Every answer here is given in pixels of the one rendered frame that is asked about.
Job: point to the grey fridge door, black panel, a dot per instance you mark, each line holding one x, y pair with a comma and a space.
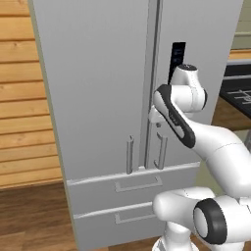
202, 39

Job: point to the grey fridge door without panel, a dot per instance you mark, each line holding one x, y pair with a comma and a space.
94, 81

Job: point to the grey fridge body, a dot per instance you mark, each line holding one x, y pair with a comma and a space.
36, 32

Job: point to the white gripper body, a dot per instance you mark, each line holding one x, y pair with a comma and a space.
155, 115

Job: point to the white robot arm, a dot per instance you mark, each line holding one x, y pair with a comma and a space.
222, 153

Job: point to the black stove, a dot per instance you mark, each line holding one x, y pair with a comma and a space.
238, 88

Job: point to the grey fridge drawer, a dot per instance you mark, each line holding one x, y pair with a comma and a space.
94, 192
98, 232

